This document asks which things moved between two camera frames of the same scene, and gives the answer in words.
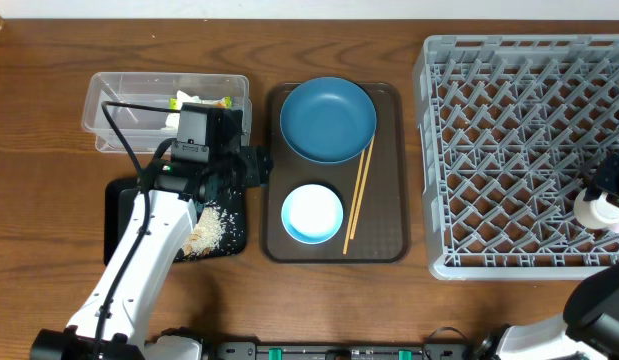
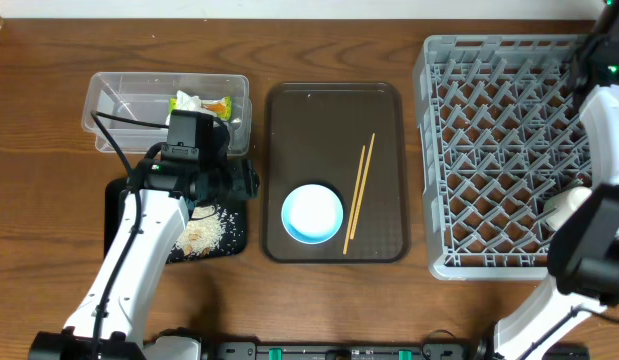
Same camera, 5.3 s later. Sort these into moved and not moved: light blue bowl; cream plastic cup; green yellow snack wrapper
Moved: cream plastic cup
Not moved: green yellow snack wrapper; light blue bowl
